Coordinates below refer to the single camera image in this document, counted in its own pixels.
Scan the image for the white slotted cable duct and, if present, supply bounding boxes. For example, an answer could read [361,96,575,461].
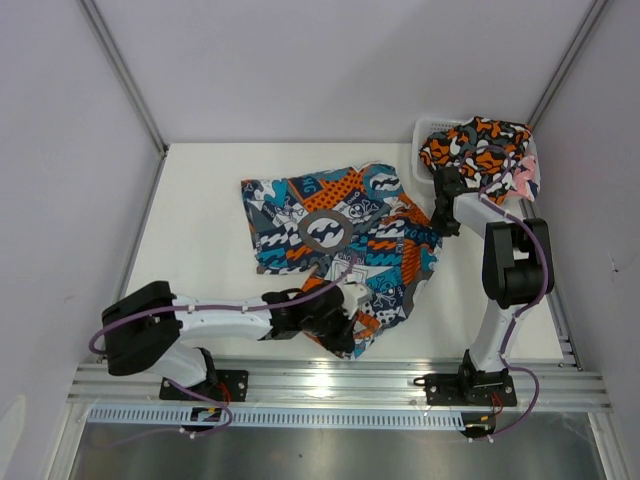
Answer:
[87,404,465,431]

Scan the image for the aluminium front rail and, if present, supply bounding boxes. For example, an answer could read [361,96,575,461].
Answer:
[67,357,613,413]

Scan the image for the right aluminium frame post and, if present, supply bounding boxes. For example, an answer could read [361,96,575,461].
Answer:
[528,0,613,129]

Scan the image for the blue orange patterned shorts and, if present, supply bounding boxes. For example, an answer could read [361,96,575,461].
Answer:
[240,163,442,360]

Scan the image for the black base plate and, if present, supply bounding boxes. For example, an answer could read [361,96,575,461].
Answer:
[159,370,249,403]
[413,370,517,407]

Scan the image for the white perforated plastic basket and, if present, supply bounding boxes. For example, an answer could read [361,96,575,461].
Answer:
[408,115,540,201]

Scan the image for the orange camouflage shorts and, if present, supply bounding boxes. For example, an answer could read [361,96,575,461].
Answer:
[417,115,533,206]

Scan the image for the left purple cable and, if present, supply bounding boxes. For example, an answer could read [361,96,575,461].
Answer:
[88,254,360,446]

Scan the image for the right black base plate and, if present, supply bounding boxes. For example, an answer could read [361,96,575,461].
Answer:
[413,370,517,407]

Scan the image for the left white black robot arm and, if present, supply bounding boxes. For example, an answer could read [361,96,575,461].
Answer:
[98,280,369,400]

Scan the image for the pink white patterned shorts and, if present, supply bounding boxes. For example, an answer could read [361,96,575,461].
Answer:
[509,154,540,202]

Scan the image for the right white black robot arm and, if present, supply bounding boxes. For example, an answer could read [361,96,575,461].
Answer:
[431,167,555,404]

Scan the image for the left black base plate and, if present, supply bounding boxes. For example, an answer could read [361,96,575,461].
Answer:
[159,370,249,403]

